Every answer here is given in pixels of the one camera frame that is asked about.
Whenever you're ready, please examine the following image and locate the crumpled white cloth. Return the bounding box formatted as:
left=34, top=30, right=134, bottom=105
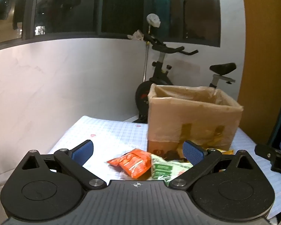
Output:
left=127, top=30, right=145, bottom=41

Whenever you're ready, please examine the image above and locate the green white snack packet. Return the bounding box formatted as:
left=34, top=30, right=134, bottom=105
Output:
left=150, top=153, right=194, bottom=188

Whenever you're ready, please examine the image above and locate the dark framed window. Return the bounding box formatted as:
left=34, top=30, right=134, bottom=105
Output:
left=0, top=0, right=222, bottom=50

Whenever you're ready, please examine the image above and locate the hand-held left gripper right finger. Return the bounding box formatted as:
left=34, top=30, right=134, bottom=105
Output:
left=169, top=140, right=260, bottom=190

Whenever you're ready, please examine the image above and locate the metal pole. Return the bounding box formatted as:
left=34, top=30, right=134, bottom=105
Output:
left=143, top=25, right=153, bottom=82

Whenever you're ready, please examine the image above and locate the white checked tablecloth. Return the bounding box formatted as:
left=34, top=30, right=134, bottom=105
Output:
left=48, top=115, right=281, bottom=217

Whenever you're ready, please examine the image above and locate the dark snack packet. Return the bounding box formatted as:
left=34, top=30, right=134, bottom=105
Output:
left=163, top=149, right=179, bottom=160

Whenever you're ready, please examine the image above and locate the orange snack packet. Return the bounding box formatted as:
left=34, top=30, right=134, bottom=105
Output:
left=107, top=148, right=153, bottom=179

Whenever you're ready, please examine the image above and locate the orange wooden door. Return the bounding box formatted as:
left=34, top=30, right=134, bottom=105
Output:
left=239, top=0, right=281, bottom=144

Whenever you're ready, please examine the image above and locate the white plastic bag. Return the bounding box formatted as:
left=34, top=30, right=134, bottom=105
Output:
left=147, top=13, right=161, bottom=28

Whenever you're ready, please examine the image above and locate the black exercise bike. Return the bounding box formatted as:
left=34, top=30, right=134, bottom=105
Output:
left=135, top=33, right=237, bottom=124

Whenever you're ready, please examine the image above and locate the brown cardboard box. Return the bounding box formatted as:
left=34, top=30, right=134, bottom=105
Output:
left=147, top=83, right=244, bottom=157

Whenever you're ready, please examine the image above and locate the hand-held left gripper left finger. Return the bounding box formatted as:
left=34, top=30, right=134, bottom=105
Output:
left=20, top=140, right=107, bottom=190

